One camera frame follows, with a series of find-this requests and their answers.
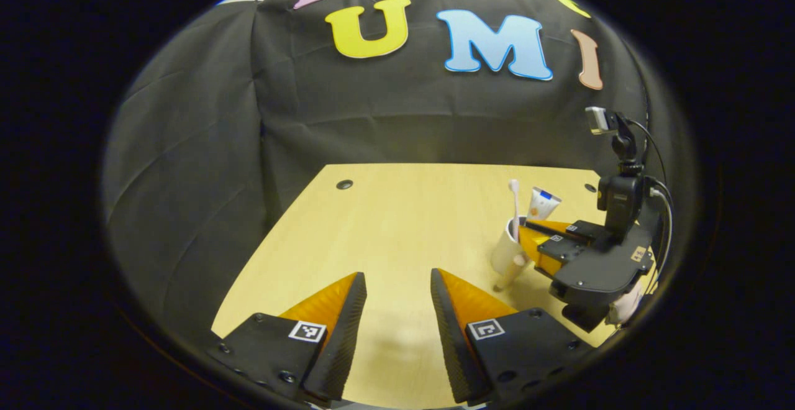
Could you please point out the white toothbrush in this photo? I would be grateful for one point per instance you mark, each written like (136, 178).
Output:
(515, 205)

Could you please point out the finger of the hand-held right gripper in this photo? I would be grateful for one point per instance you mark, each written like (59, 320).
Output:
(562, 250)
(587, 233)

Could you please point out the white toothpaste tube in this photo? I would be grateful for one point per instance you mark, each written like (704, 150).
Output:
(543, 204)

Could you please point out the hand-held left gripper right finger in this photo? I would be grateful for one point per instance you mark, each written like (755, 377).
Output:
(450, 341)

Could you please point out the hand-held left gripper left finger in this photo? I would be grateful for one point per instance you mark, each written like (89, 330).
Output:
(345, 335)

